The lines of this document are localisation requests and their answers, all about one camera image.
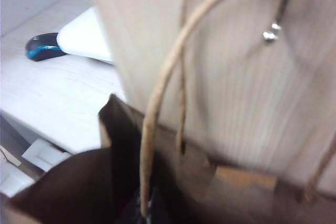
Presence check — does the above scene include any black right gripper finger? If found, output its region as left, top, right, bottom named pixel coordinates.
left=149, top=186, right=169, bottom=224

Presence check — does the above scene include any brown luckin coffee paper bag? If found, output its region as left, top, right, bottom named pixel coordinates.
left=0, top=0, right=336, bottom=224

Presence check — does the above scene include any white foam block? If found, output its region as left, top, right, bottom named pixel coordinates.
left=22, top=138, right=73, bottom=173
left=0, top=164, right=35, bottom=199

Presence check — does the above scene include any light wooden board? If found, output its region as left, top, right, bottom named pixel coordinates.
left=82, top=0, right=336, bottom=180

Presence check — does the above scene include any white desk riser platform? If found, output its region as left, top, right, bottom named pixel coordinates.
left=57, top=7, right=114, bottom=66

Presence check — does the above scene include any black and blue computer mouse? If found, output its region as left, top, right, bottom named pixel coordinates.
left=25, top=31, right=68, bottom=62

